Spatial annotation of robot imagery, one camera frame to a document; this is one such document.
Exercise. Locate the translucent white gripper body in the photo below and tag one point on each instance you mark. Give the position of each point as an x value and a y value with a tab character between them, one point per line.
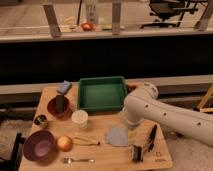
131	121

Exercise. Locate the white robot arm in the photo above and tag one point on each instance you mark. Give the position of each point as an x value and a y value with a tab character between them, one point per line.
141	103

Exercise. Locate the green plastic tray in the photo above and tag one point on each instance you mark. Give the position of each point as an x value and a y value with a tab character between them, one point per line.
101	94

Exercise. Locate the white paper cup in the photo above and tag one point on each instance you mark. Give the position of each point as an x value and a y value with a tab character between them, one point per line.
80	118

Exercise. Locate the yellow tongs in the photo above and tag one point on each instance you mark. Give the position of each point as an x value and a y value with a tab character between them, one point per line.
84	141

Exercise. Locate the dark block in bowl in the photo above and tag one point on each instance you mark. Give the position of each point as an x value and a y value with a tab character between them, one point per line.
60	103

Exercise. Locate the blue sponge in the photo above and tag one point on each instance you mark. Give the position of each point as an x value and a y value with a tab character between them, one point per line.
64	87

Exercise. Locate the yellow onion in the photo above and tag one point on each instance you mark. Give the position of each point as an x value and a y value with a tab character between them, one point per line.
64	143

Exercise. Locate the brown bowl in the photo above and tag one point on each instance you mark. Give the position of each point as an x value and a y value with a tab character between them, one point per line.
51	107

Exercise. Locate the silver fork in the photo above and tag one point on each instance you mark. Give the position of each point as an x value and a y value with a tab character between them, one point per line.
70	160

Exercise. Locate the small dark tin can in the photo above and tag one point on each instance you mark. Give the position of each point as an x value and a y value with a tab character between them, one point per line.
41	121

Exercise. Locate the purple bowl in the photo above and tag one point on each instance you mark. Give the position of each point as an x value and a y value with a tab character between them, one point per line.
38	145

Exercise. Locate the red apple in background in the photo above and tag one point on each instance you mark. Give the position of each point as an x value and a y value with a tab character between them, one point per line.
87	26

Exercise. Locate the black office chair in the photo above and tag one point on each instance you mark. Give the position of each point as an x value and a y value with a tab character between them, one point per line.
165	9

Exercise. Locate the black chair at left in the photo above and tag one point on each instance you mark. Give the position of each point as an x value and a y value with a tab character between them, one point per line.
10	165

